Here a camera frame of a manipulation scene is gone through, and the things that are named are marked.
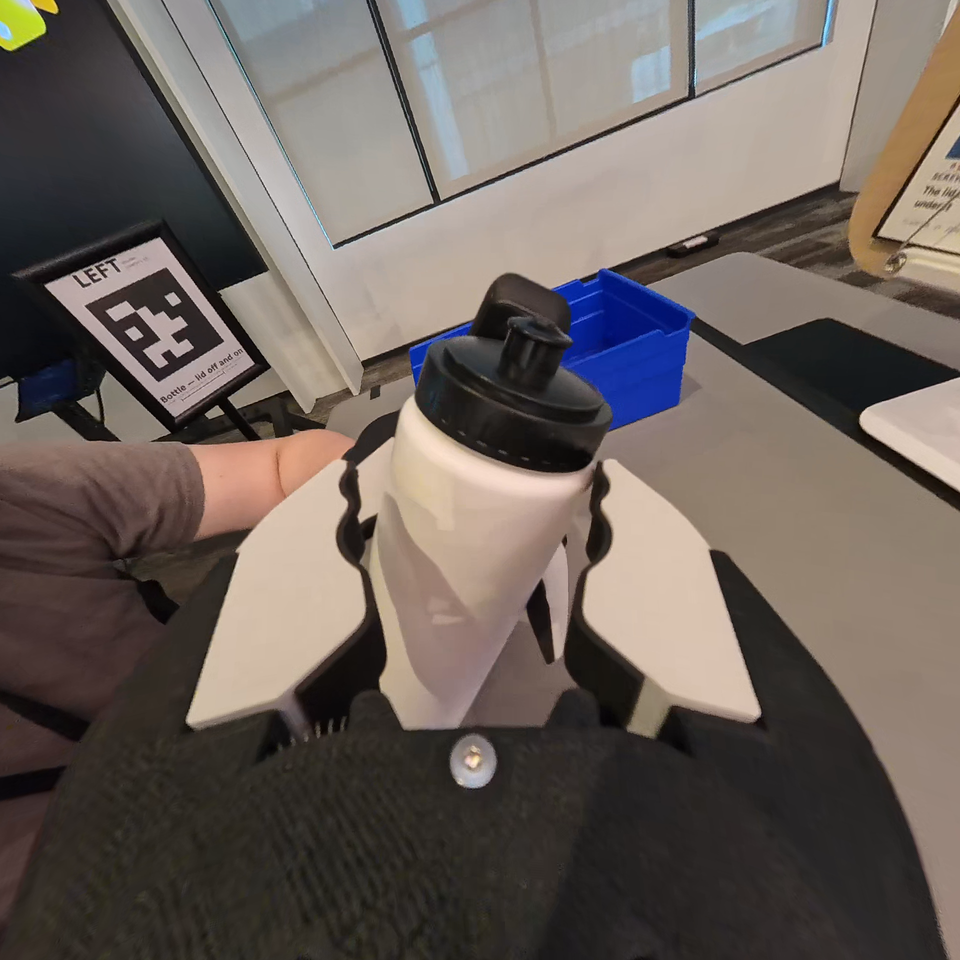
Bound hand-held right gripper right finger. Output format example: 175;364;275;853
562;459;762;735

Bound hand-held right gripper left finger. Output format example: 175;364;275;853
185;457;389;732

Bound white plastic bottle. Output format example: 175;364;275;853
372;390;594;730

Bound black bottle lid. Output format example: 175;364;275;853
414;315;615;474

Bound blue plastic storage bin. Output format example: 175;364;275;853
409;267;697;432

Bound black sign easel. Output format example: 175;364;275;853
213;397;264;442

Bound person's grey shirt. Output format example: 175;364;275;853
0;441;207;909

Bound black rectangular table pad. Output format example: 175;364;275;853
746;318;960;440

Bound black framed marker sign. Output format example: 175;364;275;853
11;219;271;434

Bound small blue floor box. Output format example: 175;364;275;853
15;358;102;421

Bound instruction sheet on stand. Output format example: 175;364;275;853
847;0;960;492

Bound printed instruction sheet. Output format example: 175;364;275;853
876;112;960;252

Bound yellow green object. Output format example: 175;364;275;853
0;0;60;52

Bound black shoulder strap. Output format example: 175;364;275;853
0;690;91;802

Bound large dark wall panel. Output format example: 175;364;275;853
0;0;269;380

